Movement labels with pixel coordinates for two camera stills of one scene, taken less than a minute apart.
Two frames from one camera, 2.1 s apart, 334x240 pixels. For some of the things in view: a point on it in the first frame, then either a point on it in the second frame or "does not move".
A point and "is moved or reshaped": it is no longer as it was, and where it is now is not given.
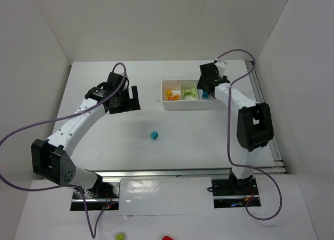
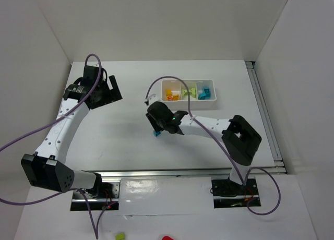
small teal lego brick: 154,135 is moved or reshaped
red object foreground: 167,238 does not move
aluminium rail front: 222,172 does not move
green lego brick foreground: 120,236 does not move
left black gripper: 129,103 to 110,93
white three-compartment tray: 182,94 does not move
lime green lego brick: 193,93 does not move
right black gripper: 206,85 to 152,122
